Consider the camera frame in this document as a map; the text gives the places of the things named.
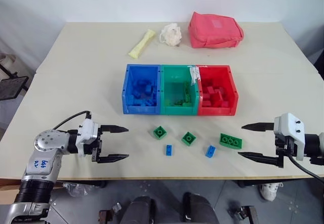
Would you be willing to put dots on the red plastic bin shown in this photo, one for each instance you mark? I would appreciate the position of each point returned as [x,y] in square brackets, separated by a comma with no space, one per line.
[215,111]

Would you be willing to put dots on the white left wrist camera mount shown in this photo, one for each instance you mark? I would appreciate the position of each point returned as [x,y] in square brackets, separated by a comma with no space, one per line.
[87,135]

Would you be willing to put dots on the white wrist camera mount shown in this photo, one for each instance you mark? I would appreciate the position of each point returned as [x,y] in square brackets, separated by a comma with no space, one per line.
[87,135]
[291,128]

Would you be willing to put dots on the red fabric pouch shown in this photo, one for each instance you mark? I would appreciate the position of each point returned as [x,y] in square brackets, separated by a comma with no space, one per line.
[215,32]

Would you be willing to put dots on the black metal stand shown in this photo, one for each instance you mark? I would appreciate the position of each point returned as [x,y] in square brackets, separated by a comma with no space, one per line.
[11,86]

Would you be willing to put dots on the green plastic bin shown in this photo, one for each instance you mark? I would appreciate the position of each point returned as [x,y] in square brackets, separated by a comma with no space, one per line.
[177,110]

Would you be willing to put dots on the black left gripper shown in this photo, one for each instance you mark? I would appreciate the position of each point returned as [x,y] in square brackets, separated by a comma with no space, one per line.
[97,150]

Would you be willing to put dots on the clear plastic wrapper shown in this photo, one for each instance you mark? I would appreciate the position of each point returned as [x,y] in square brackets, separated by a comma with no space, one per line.
[76,189]

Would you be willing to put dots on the white tape strip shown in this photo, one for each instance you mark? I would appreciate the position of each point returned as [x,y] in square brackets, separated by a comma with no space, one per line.
[193,76]

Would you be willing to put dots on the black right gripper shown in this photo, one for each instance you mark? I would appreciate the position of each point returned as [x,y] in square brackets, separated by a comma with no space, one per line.
[283,148]

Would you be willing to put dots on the small blue toy brick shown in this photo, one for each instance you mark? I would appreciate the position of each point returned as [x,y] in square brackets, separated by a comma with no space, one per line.
[168,150]
[210,151]

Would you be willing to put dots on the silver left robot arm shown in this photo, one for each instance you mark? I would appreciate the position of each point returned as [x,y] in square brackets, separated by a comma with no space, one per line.
[41,164]

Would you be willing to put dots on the blue plastic bin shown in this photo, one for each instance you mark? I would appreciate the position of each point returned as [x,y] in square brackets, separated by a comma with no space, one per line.
[126,102]

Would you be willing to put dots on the pale yellow soft tube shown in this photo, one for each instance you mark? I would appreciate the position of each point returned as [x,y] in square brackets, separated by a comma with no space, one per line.
[141,44]

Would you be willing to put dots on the white sneaker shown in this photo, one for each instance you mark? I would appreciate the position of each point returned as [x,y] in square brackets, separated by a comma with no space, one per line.
[269,190]

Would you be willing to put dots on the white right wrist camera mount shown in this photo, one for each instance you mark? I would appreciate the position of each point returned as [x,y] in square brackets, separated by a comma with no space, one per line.
[291,128]

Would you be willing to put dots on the brown cardboard box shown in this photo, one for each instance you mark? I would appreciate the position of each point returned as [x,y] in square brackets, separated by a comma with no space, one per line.
[8,193]

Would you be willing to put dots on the red toy brick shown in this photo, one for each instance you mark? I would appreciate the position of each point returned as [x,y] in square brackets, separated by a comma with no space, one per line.
[210,90]
[206,103]

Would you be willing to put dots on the green square toy brick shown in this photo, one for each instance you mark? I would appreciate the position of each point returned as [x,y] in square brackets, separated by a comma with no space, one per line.
[160,132]
[188,138]

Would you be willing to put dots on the dark rounded shape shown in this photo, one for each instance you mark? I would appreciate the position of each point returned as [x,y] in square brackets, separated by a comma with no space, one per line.
[200,208]
[141,210]

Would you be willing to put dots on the cream mesh bath sponge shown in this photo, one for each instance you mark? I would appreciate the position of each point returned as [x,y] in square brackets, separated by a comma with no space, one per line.
[172,35]

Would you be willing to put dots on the long green toy brick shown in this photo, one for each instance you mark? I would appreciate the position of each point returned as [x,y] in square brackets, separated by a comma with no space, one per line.
[230,141]

